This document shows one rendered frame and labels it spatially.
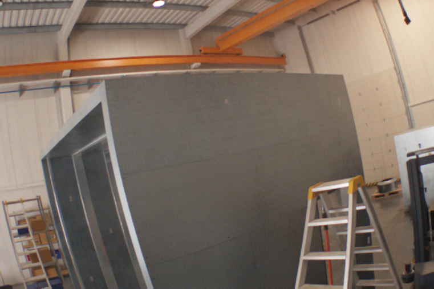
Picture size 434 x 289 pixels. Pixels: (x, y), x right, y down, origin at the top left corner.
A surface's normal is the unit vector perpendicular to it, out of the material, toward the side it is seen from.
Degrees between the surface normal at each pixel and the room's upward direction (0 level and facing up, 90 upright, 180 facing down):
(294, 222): 90
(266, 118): 90
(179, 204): 90
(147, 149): 90
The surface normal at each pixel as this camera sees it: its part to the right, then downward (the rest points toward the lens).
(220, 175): 0.61, -0.22
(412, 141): -0.76, 0.10
